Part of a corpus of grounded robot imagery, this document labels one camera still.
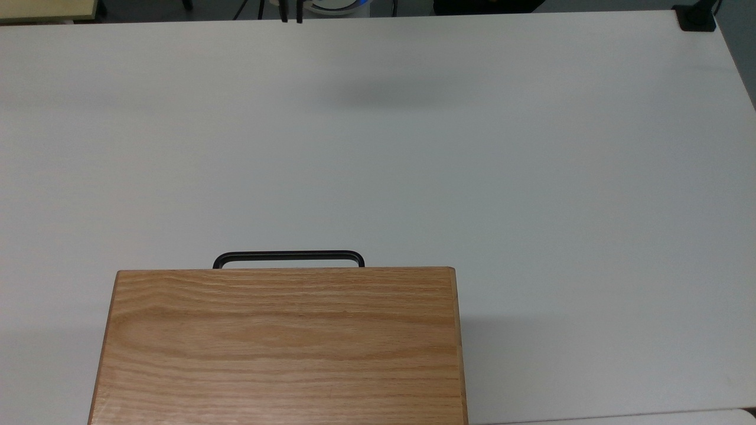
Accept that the black floor object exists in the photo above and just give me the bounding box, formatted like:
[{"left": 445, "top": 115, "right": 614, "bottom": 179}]
[{"left": 433, "top": 0, "right": 547, "bottom": 15}]

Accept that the black clamp camera stand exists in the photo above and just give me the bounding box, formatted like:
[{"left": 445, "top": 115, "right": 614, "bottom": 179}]
[{"left": 672, "top": 0, "right": 722, "bottom": 32}]

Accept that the oak wooden cabinet box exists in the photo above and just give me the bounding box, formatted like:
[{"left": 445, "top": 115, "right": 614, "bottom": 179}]
[{"left": 87, "top": 267, "right": 469, "bottom": 425}]

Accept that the yellow wooden table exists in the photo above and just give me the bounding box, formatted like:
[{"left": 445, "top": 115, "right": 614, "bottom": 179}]
[{"left": 0, "top": 0, "right": 99, "bottom": 24}]

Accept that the black metal handle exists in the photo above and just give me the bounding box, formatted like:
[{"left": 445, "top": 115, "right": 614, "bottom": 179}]
[{"left": 213, "top": 251, "right": 365, "bottom": 270}]

